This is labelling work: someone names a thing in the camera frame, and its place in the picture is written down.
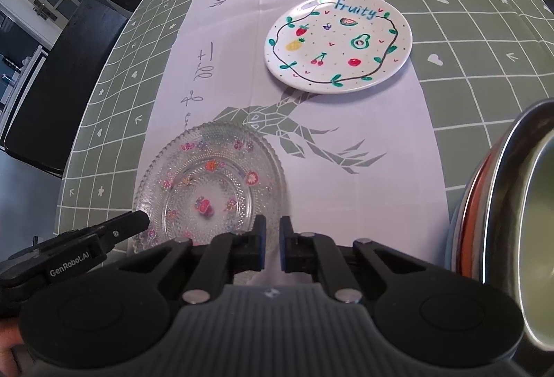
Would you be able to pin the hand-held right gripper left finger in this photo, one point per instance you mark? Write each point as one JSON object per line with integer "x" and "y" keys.
{"x": 260, "y": 242}

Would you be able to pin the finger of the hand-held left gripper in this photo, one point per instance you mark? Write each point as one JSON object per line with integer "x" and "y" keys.
{"x": 125, "y": 227}

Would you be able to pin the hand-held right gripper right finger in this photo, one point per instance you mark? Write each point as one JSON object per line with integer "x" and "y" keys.
{"x": 284, "y": 245}

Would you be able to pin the clear glass flower plate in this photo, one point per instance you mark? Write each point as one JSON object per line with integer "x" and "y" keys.
{"x": 207, "y": 186}

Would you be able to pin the stainless steel bowl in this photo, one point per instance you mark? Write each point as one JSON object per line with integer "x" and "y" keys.
{"x": 502, "y": 208}

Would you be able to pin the person's left hand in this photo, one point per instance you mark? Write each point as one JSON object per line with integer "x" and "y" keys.
{"x": 7, "y": 342}

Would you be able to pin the white deer-printed table runner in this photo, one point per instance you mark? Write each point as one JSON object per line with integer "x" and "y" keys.
{"x": 368, "y": 134}

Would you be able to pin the large black chair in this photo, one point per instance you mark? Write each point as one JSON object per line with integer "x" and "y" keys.
{"x": 65, "y": 91}

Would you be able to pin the white fruit-printed plate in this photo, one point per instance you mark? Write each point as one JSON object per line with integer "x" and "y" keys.
{"x": 337, "y": 52}

